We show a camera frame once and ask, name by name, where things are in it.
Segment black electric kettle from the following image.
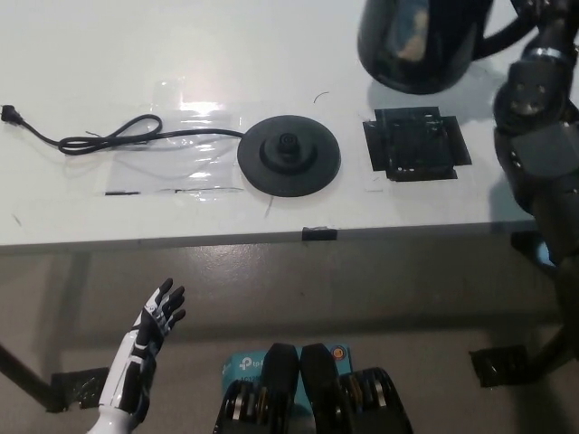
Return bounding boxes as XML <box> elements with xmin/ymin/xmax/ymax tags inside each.
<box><xmin>356</xmin><ymin>0</ymin><xmax>540</xmax><ymax>97</ymax></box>

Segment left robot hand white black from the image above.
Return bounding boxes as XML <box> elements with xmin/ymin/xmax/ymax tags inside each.
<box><xmin>98</xmin><ymin>277</ymin><xmax>188</xmax><ymax>416</ymax></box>

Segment black metal table leg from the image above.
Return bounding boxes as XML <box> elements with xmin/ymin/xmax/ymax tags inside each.
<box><xmin>527</xmin><ymin>318</ymin><xmax>579</xmax><ymax>385</ymax></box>
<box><xmin>0</xmin><ymin>341</ymin><xmax>62</xmax><ymax>413</ymax></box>

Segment round black kettle base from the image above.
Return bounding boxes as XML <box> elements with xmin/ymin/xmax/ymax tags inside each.
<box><xmin>236</xmin><ymin>114</ymin><xmax>344</xmax><ymax>199</ymax></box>

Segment small black tape strip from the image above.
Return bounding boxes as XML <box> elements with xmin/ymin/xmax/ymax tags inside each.
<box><xmin>299</xmin><ymin>224</ymin><xmax>339</xmax><ymax>242</ymax></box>

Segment black tape square patch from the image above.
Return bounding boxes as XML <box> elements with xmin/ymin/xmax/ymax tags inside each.
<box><xmin>361</xmin><ymin>106</ymin><xmax>473</xmax><ymax>184</ymax></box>

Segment clear plastic tape sheet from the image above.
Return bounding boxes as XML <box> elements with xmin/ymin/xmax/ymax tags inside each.
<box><xmin>103</xmin><ymin>79</ymin><xmax>249</xmax><ymax>197</ymax></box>

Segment black power cord with plug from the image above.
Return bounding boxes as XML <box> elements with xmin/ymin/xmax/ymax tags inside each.
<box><xmin>0</xmin><ymin>104</ymin><xmax>248</xmax><ymax>157</ymax></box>

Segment teal tp-link box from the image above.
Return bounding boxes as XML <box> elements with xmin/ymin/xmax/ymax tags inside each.
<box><xmin>221</xmin><ymin>344</ymin><xmax>354</xmax><ymax>408</ymax></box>

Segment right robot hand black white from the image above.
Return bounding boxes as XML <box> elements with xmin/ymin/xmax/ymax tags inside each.
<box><xmin>512</xmin><ymin>0</ymin><xmax>579</xmax><ymax>59</ymax></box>

